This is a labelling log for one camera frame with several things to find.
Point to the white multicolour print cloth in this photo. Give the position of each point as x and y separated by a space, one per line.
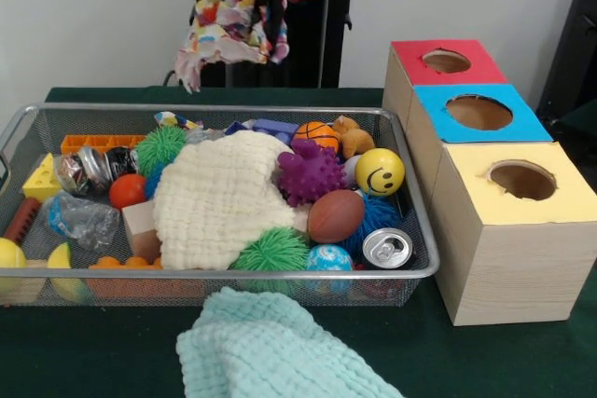
224 30

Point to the cream knitted cloth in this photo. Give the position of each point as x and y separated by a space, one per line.
219 202

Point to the mint green knitted cloth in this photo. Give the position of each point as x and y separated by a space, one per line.
270 347

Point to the wooden box with three holes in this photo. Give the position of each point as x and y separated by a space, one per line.
513 258

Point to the orange toy basketball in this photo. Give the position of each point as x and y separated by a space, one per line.
318 134

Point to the purple spiky ball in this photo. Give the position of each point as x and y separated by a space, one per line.
312 174

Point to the green spiky ball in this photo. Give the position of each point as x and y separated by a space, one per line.
161 148
270 253

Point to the yellow smiley face ball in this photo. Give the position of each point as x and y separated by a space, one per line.
380 172

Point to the brown toy football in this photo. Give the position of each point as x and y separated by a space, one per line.
335 216

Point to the orange plastic tray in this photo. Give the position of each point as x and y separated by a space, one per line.
93 143

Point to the red ball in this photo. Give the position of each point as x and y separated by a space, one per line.
128 191

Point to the plain wooden block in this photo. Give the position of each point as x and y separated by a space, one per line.
142 230

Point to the silver drink can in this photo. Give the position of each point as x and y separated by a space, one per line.
387 248

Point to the yellow cheese wedge toy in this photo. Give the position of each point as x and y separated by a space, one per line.
42 182

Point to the orange toy brick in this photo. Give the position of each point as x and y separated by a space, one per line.
126 264

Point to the plain yellow ball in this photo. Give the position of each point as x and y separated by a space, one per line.
11 253

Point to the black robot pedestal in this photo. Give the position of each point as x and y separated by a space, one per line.
317 44

